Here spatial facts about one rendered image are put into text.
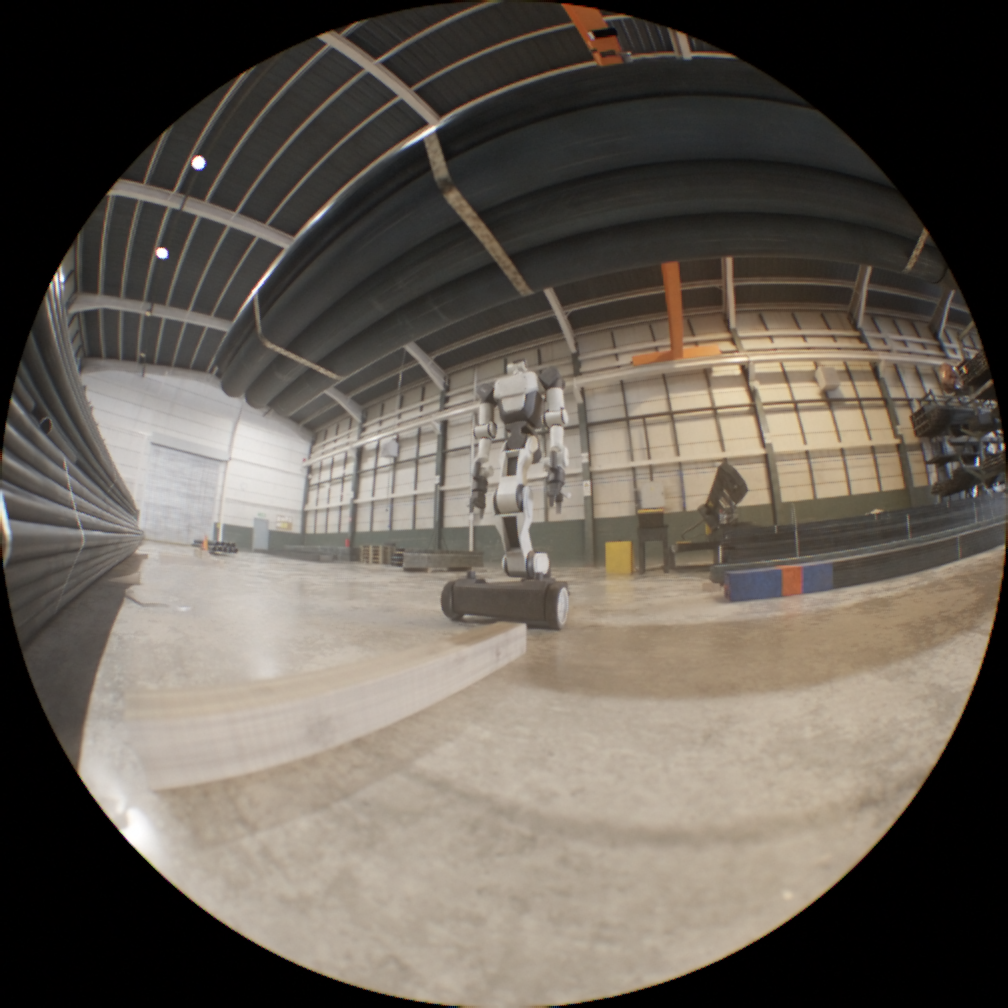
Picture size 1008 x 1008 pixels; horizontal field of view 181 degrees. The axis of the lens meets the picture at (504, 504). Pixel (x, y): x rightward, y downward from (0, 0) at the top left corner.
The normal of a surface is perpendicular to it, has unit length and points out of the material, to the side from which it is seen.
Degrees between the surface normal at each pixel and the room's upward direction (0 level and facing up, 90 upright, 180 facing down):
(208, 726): 90
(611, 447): 90
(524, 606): 90
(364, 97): 170
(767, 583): 90
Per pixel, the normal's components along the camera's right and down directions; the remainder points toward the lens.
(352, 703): 0.88, -0.08
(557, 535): -0.48, -0.15
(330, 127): 0.08, 1.00
